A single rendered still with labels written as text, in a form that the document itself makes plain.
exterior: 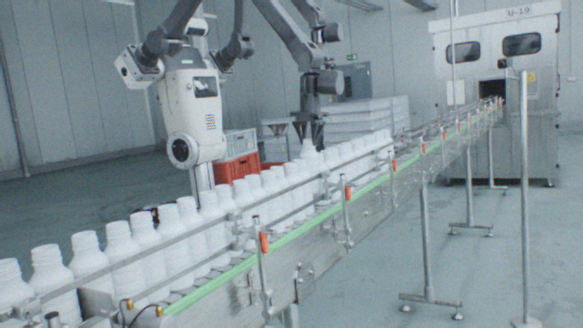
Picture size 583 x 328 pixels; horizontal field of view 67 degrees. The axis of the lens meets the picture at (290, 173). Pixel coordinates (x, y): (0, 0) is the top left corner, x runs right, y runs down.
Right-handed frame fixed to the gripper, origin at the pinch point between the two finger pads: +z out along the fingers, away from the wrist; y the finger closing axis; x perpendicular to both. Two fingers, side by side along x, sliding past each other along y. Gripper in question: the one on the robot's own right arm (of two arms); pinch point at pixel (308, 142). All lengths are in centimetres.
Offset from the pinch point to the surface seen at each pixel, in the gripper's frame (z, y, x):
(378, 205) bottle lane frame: 30, 9, 42
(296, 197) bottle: 13.3, 3.7, -14.0
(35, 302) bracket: 9, 6, -89
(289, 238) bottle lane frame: 21.1, 7.6, -24.5
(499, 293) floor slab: 115, 48, 169
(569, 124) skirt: 90, 103, 1018
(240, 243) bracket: 15.5, 7.3, -44.9
